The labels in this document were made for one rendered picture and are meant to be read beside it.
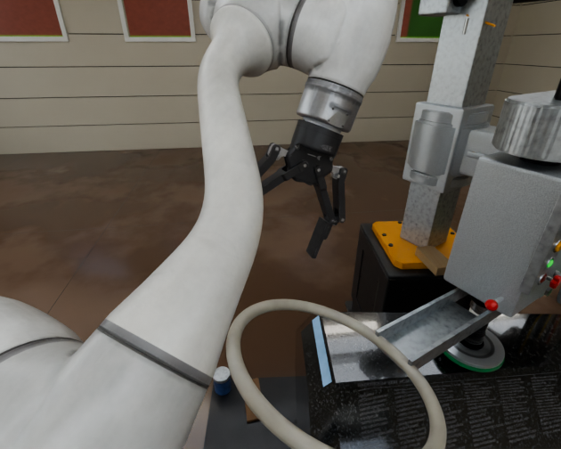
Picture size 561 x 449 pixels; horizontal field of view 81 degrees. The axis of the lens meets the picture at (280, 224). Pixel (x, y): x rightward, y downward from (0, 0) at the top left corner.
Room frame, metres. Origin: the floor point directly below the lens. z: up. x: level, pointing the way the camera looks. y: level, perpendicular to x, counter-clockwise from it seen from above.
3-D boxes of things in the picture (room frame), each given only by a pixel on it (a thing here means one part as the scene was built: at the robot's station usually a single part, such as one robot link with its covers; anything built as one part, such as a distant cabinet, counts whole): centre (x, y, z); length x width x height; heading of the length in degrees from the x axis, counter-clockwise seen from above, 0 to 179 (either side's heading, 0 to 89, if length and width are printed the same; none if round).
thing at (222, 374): (1.26, 0.34, 0.08); 0.10 x 0.10 x 0.13
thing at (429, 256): (1.45, -0.82, 0.81); 0.20 x 0.10 x 0.05; 10
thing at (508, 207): (0.88, -0.75, 1.32); 0.36 x 0.22 x 0.45; 121
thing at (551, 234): (0.70, -0.68, 1.37); 0.08 x 0.03 x 0.28; 121
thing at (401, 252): (1.71, -0.86, 0.76); 0.49 x 0.49 x 0.05; 2
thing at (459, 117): (1.71, -0.86, 1.36); 0.35 x 0.35 x 0.41
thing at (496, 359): (0.84, -0.68, 0.87); 0.21 x 0.21 x 0.01
